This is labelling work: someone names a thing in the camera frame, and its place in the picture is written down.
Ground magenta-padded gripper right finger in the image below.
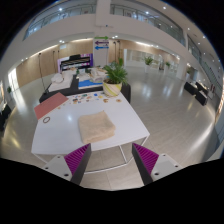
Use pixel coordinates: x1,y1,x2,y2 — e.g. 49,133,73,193
131,142,184,187

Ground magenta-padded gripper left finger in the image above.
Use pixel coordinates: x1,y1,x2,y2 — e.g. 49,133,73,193
41,143,93,186

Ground beige terry towel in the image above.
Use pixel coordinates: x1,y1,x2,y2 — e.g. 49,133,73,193
78,110,117,145

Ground pink flat board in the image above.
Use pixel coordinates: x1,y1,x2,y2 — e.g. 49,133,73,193
33,91,70,121

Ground sheet of colourful stickers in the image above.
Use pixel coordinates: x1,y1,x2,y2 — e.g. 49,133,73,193
66,92,104,105

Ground white landscape model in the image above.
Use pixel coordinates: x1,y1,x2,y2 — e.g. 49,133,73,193
48,72,75,93

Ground blue and white model board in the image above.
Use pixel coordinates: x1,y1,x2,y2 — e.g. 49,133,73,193
78,68,106,90

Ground potted plant in striped pot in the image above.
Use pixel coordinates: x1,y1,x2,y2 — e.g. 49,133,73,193
101,58,129,98

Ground group of black chairs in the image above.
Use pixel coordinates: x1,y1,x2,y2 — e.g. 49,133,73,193
183,80,214,107
0,103,13,133

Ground black floor lamp pole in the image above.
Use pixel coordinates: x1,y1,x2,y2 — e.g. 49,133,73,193
37,52,46,93

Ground arrow direction sign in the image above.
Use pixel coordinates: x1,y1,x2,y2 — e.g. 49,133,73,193
94,35,110,51

